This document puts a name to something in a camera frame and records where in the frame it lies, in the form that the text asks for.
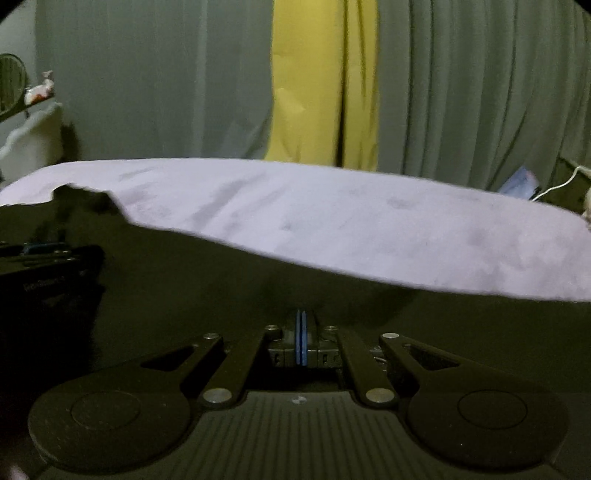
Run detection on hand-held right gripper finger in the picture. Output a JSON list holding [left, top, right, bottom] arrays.
[[139, 309, 303, 408], [302, 310, 462, 408]]

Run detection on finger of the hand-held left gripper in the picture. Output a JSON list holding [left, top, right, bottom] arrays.
[[0, 241, 71, 259]]

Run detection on black pants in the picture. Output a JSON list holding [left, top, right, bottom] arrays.
[[0, 184, 591, 398]]

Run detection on white cushion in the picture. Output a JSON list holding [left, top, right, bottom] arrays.
[[0, 102, 65, 183]]

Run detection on small toy figure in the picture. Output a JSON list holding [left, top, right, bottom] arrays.
[[24, 70, 56, 104]]

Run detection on racket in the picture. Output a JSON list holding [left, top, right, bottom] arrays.
[[0, 53, 31, 123]]

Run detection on grey-green curtain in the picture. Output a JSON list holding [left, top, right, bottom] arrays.
[[376, 0, 591, 192], [34, 0, 275, 162]]

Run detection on yellow curtain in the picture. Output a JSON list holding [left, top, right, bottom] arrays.
[[264, 0, 380, 171]]

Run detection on blue and white packet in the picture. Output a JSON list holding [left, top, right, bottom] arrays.
[[499, 166, 540, 200]]

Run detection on dark furniture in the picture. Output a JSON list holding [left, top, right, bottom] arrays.
[[531, 157, 591, 215]]

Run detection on white cable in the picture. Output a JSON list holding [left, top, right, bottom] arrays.
[[530, 165, 591, 202]]

